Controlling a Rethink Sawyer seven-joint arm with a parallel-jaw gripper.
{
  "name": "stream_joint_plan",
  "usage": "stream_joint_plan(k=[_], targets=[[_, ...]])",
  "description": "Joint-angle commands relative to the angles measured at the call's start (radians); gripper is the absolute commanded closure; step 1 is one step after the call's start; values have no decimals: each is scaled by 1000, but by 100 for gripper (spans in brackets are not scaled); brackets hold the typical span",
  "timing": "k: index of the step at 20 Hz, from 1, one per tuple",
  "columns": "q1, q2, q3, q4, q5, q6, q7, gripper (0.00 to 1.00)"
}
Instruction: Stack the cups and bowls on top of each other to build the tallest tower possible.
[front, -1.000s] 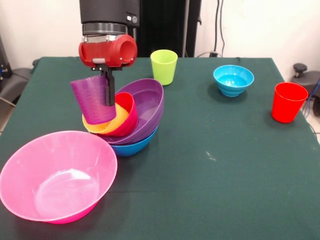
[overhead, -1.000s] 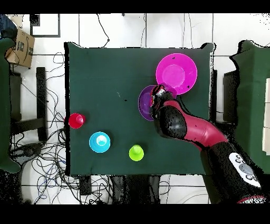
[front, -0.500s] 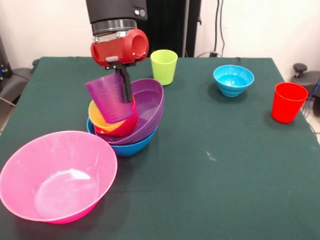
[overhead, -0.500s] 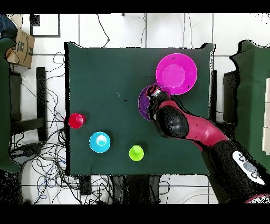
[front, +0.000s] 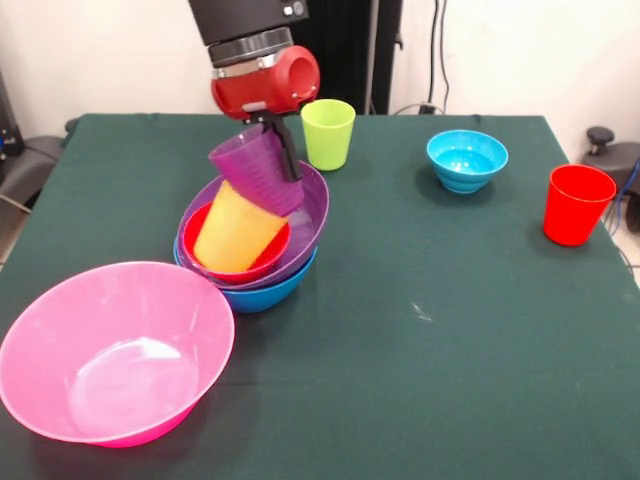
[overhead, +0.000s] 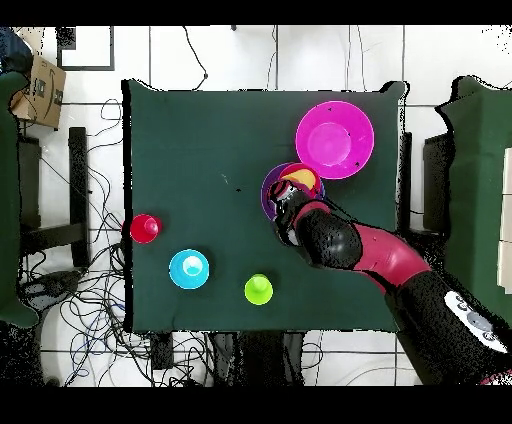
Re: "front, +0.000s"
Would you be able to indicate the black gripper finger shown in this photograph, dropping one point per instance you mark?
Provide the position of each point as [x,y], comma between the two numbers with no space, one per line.
[285,150]

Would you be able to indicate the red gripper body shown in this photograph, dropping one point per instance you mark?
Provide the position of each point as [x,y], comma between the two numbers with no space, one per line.
[260,87]

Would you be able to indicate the purple cup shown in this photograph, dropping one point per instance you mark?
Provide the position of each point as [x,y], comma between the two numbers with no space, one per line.
[255,170]

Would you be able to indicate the large purple bowl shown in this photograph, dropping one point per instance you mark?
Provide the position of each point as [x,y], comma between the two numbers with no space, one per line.
[310,210]

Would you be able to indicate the yellow cup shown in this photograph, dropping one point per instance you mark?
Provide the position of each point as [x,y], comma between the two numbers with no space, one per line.
[235,235]

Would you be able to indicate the small crimson bowl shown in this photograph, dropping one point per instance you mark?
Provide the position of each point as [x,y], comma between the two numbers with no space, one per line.
[240,272]

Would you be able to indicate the large blue bowl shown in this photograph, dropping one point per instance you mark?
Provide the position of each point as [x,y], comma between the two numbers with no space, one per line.
[265,297]

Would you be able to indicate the small light blue bowl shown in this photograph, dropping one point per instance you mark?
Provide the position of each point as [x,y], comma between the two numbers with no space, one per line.
[467,165]

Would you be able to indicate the large pink bowl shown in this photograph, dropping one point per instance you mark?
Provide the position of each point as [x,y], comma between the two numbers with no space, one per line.
[115,360]

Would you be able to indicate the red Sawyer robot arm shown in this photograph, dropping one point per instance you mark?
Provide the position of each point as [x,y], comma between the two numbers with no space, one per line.
[240,25]

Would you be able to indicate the green cup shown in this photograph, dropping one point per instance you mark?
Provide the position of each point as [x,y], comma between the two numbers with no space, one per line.
[327,145]

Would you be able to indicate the black power plug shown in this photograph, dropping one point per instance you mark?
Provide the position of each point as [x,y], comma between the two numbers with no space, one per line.
[426,108]

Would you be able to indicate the dark green table cloth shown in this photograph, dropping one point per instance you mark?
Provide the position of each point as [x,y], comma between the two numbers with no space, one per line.
[400,375]

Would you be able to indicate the black equipment box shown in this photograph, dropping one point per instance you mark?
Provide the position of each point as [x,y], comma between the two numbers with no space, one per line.
[7,130]

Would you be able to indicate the red cup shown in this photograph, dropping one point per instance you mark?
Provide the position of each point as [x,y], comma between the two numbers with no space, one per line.
[575,215]

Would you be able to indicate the black knob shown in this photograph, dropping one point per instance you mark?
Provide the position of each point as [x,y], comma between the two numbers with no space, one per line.
[600,135]

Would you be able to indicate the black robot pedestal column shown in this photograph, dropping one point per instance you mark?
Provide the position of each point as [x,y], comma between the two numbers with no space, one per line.
[350,55]

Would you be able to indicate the black pedestal leg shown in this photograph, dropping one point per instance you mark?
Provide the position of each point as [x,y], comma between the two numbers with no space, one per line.
[625,155]
[30,160]

